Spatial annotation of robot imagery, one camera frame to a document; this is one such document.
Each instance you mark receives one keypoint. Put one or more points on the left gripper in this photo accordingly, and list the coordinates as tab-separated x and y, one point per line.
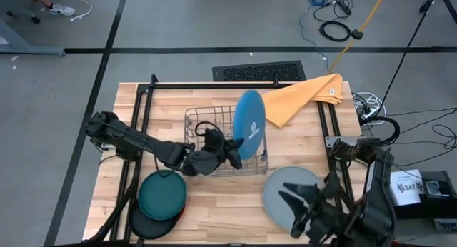
203	161

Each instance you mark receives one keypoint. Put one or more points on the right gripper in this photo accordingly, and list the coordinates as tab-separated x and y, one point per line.
328	222

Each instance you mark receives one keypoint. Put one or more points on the large grey plate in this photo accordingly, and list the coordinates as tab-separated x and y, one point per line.
278	190

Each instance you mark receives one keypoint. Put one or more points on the large blue plate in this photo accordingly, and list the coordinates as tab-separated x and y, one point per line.
250	122

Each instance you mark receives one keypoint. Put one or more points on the small orange plate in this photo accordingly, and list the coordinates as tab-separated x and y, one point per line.
183	210

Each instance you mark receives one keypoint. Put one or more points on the small teal plate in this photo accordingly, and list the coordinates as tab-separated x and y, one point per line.
162	195

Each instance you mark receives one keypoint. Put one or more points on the small black plate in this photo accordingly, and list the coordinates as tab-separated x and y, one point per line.
150	227

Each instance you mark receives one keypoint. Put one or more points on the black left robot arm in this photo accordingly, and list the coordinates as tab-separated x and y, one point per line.
121	136

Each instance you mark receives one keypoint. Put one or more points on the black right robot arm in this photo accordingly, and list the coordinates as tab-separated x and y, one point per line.
378	190

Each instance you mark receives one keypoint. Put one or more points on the orange folded towel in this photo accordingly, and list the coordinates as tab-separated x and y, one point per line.
296	97

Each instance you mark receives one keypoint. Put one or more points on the black floor vent grate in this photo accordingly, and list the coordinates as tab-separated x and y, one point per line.
258	71

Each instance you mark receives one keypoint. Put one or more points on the white printed box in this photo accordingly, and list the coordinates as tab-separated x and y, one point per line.
405	186

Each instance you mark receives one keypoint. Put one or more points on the white power strip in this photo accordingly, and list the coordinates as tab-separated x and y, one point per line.
371	113

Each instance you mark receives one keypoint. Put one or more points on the black electronics box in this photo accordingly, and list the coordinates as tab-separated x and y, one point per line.
439	204

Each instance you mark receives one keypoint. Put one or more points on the grey keyboard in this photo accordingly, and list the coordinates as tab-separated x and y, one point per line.
446	224

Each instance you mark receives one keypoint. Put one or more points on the black round puck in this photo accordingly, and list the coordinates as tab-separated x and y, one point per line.
357	34

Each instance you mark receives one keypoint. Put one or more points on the black power strip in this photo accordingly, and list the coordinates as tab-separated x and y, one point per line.
344	8

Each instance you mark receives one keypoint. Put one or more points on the person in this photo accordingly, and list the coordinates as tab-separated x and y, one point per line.
62	9

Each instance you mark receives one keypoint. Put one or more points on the black office chair base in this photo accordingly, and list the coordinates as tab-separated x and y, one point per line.
35	19

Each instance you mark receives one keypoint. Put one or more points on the silver mounting bracket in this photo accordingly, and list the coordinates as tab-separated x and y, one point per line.
333	141

